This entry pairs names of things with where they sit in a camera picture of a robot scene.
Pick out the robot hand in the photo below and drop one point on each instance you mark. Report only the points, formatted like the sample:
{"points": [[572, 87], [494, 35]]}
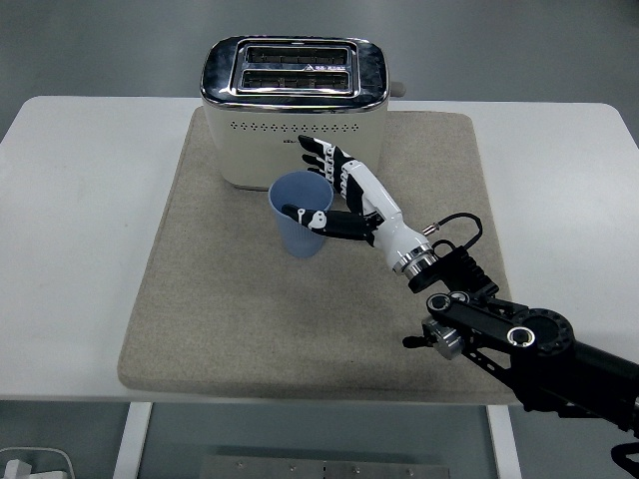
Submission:
{"points": [[387, 224]]}

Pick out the blue plastic cup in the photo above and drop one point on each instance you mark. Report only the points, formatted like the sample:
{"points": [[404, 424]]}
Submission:
{"points": [[299, 239]]}

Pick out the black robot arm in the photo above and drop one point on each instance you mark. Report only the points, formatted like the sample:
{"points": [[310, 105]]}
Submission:
{"points": [[499, 327]]}

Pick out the cream and chrome toaster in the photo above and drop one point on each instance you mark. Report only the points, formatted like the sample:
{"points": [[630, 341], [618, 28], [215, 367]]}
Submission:
{"points": [[259, 149]]}

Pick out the beige felt mat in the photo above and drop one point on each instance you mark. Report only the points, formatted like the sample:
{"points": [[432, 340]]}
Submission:
{"points": [[239, 319]]}

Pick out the white table leg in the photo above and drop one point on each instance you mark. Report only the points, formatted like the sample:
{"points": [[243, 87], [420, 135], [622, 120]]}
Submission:
{"points": [[504, 444], [131, 439]]}

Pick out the white plug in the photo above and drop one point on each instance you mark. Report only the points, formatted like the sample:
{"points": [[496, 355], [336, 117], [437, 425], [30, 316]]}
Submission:
{"points": [[15, 470]]}

